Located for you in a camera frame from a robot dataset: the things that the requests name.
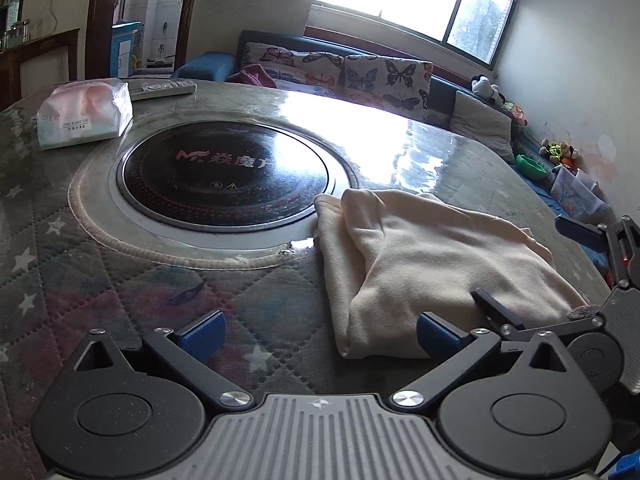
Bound dark wooden door frame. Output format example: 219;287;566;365
85;0;203;81

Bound brown stuffed toys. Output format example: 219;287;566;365
539;140;581;167

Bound panda plush toy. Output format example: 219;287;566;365
470;75;506;103

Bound dark wooden sideboard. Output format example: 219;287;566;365
0;28;81;111

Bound blue corner sofa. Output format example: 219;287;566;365
172;30;613;281

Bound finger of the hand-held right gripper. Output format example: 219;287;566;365
471;287;608;345
554;214;640;291

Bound grey pillow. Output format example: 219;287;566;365
450;91;516;163

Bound clear plastic storage box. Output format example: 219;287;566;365
550;166;612;223

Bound colourful plastic toy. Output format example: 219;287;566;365
502;101;528;128

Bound pink cloth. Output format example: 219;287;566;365
239;65;278;88

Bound glass jars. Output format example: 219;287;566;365
2;19;31;48

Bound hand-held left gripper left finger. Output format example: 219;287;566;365
74;310;253;408

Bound blue and white box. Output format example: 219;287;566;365
111;21;142;78

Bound butterfly print cushion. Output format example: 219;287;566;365
240;42;346;98
342;55;433;123

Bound round black induction cooktop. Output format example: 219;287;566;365
116;121;336;233

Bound cream sweatshirt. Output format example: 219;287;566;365
314;187;593;361

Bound green plastic bowl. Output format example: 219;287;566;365
516;155;551;181

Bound white remote control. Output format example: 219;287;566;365
128;80;197;99

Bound soft tissue pack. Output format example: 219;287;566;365
37;79;134;152

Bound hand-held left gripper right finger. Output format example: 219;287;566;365
389;310;571;409

